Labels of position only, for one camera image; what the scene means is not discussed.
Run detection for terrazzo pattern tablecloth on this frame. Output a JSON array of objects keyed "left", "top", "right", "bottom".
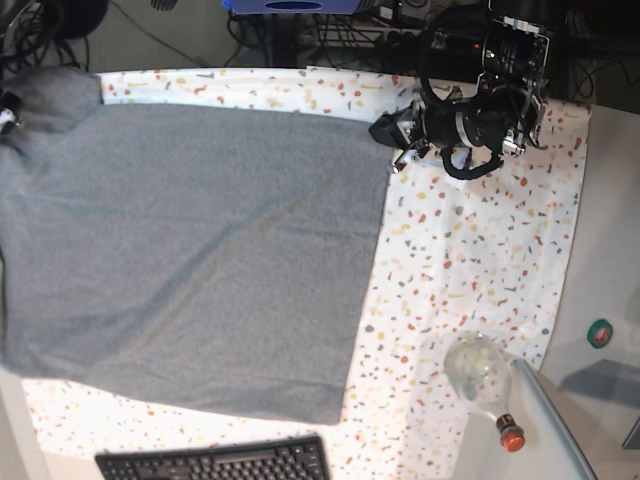
[{"left": 19, "top": 65, "right": 594, "bottom": 480}]

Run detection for black coiled cables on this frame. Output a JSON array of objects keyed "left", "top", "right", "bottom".
[{"left": 0, "top": 0, "right": 91, "bottom": 71}]

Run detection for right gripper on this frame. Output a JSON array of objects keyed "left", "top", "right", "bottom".
[{"left": 0, "top": 92, "right": 22, "bottom": 135}]

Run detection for green tape roll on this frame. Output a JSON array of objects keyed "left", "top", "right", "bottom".
[{"left": 586, "top": 319, "right": 613, "bottom": 349}]

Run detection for grey t-shirt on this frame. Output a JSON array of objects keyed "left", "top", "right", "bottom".
[{"left": 1, "top": 68, "right": 390, "bottom": 425}]

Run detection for wire rack shelf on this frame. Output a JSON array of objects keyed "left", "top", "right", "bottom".
[{"left": 298, "top": 1, "right": 436, "bottom": 49}]

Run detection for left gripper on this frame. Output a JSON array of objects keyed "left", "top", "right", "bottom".
[{"left": 369, "top": 88, "right": 505, "bottom": 181}]

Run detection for clear bottle red cap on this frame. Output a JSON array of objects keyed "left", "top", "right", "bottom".
[{"left": 443, "top": 332, "right": 526, "bottom": 453}]

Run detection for black keyboard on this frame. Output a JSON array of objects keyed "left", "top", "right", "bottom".
[{"left": 95, "top": 436, "right": 331, "bottom": 480}]

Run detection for blue box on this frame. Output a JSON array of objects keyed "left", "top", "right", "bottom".
[{"left": 222, "top": 0, "right": 379, "bottom": 15}]

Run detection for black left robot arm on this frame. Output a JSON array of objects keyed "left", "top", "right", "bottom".
[{"left": 369, "top": 1, "right": 551, "bottom": 181}]

